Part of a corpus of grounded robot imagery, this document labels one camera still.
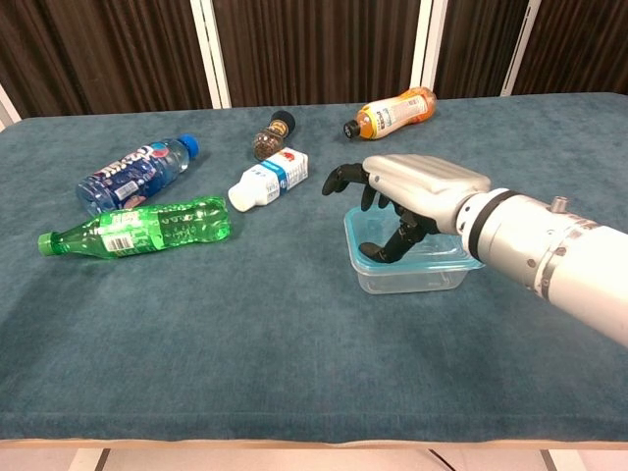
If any green plastic soda bottle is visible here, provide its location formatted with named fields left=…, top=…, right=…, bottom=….
left=37, top=195, right=232, bottom=260

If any clear plastic container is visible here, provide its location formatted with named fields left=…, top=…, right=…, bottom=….
left=348, top=262, right=471, bottom=295

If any orange tea bottle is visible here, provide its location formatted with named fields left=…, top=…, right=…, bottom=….
left=342, top=86, right=438, bottom=141

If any white milk carton bottle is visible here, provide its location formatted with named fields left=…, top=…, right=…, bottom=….
left=228, top=146, right=310, bottom=213

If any blue plastic lid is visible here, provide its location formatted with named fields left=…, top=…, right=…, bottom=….
left=342, top=205, right=486, bottom=274

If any blue label water bottle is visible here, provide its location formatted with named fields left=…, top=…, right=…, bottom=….
left=76, top=134, right=201, bottom=217

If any brown screen panel white frame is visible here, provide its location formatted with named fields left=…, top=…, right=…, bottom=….
left=502, top=0, right=628, bottom=98
left=0, top=82, right=22, bottom=133
left=420, top=0, right=542, bottom=100
left=0, top=0, right=233, bottom=119
left=189, top=0, right=448, bottom=110

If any black cap pepper grinder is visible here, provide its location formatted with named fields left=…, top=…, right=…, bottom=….
left=252, top=111, right=297, bottom=162

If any teal table cloth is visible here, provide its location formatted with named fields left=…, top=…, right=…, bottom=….
left=0, top=91, right=628, bottom=445

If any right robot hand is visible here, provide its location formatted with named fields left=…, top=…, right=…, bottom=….
left=321, top=154, right=492, bottom=265

